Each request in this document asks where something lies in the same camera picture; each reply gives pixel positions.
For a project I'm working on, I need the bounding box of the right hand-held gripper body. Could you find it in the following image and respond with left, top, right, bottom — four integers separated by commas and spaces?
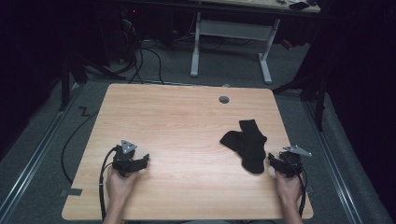
277, 144, 313, 179

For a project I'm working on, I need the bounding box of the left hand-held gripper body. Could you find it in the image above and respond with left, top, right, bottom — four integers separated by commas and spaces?
111, 139, 138, 178

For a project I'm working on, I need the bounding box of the black sock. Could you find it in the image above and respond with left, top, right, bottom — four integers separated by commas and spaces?
219, 130, 250, 157
238, 119, 268, 175

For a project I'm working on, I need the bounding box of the person's right hand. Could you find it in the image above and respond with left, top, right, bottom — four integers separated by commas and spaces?
275, 170, 304, 205

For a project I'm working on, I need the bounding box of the person's left hand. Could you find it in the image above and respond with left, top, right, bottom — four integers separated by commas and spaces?
105, 168, 140, 203

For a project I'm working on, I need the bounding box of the black metal stand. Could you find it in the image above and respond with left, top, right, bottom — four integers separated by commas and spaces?
58, 51, 127, 113
272, 70, 329, 133

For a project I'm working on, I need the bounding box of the red object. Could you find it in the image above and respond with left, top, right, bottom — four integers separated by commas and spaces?
280, 38, 294, 51

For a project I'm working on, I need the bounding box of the white-framed desk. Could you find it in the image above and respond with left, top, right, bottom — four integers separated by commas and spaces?
190, 0, 321, 85

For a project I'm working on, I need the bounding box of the black phone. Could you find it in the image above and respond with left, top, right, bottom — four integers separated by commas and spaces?
288, 1, 311, 11

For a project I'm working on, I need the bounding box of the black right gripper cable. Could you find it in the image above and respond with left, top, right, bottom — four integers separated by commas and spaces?
292, 163, 309, 218

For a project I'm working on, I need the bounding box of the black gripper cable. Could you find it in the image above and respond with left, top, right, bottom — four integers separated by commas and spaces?
292, 163, 309, 218
98, 146, 121, 222

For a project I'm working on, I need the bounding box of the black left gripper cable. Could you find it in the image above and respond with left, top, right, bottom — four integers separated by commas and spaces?
98, 146, 121, 222

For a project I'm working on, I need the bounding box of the metal floor rail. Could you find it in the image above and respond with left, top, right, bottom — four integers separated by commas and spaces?
0, 82, 82, 219
303, 99, 364, 224

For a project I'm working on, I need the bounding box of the black floor cable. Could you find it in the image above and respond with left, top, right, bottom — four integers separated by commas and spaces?
61, 111, 99, 185

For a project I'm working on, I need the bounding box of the bundle of black cables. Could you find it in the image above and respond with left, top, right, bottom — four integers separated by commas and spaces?
120, 18, 165, 86

